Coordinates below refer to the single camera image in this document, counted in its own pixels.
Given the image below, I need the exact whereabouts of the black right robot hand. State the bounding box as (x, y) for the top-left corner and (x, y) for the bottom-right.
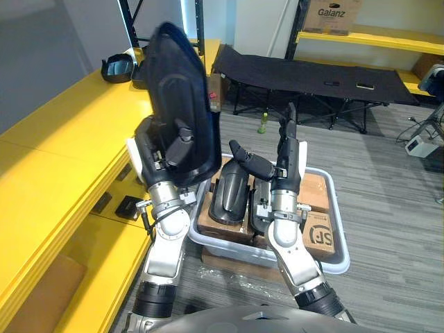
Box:
(228, 102), (308, 192)

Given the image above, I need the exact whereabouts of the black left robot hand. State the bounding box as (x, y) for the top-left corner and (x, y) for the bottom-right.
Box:
(126, 116), (194, 189)

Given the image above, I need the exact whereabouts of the black plastic housing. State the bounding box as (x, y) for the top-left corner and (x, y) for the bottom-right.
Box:
(130, 62), (151, 92)
(207, 160), (251, 225)
(247, 176), (275, 234)
(100, 53), (135, 85)
(142, 22), (223, 187)

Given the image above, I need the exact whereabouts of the long yellow shelf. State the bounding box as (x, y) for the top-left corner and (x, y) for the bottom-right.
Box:
(0, 37), (223, 333)

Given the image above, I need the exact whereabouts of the yellow shelf with black posts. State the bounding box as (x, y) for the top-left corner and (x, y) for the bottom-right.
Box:
(284, 0), (444, 99)

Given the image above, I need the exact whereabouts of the grey device on shelf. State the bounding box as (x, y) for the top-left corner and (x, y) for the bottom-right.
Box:
(417, 63), (444, 96)

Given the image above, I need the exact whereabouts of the plain brown cardboard box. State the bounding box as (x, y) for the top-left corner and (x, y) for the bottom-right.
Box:
(297, 172), (331, 213)
(196, 156), (264, 246)

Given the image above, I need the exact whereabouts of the green drink bottle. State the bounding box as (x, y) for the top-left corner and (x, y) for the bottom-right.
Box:
(256, 111), (270, 135)

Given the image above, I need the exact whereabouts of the small black square part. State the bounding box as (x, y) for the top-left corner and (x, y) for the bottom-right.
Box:
(115, 195), (140, 220)

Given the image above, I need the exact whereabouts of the cardboard box with SF print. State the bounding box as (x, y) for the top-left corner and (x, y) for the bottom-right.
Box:
(300, 211), (338, 258)

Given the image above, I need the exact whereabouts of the black folding camp cot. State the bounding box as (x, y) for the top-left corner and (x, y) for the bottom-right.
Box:
(210, 44), (421, 135)

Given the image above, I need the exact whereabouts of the brown carton with red mark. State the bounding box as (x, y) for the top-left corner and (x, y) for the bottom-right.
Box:
(207, 73), (223, 113)

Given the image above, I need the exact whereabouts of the grey plastic bin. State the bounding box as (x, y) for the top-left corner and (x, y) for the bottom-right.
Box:
(187, 152), (351, 275)

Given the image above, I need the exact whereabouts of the white power box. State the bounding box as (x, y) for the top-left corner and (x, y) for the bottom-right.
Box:
(404, 134), (440, 159)

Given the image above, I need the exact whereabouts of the Galanz cardboard box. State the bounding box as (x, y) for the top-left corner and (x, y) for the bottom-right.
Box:
(302, 0), (364, 36)

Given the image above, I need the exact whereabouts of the tripod stand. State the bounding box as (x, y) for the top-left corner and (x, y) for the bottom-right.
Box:
(414, 102), (444, 143)

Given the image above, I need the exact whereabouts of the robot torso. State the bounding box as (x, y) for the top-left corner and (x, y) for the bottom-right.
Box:
(152, 304), (364, 333)

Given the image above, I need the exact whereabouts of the brown cardboard panel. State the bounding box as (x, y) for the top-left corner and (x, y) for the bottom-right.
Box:
(0, 254), (87, 333)

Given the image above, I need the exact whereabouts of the black floor cable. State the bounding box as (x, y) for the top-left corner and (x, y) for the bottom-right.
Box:
(395, 116), (429, 144)

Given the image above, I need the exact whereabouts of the black metal shelf post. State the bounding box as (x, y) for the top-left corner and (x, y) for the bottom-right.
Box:
(117, 0), (141, 50)

